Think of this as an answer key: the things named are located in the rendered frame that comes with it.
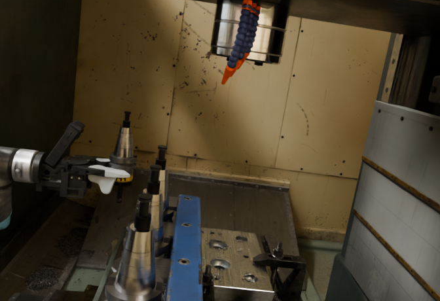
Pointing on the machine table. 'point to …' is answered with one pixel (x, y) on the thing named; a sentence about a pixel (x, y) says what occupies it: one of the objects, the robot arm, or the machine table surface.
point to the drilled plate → (242, 291)
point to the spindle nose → (272, 48)
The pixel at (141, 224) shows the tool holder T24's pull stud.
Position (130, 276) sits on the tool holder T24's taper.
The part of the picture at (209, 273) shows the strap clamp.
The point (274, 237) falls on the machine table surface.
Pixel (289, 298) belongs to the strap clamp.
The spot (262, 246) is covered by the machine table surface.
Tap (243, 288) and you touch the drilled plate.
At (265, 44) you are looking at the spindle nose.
